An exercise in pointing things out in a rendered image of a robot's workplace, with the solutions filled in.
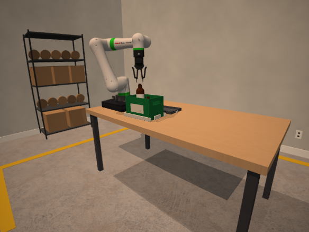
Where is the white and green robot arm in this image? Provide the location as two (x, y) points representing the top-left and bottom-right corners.
(89, 33), (151, 102)

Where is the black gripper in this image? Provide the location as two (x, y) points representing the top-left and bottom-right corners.
(132, 57), (147, 86)

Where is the green bottle crate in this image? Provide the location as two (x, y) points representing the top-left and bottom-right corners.
(126, 94), (163, 120)

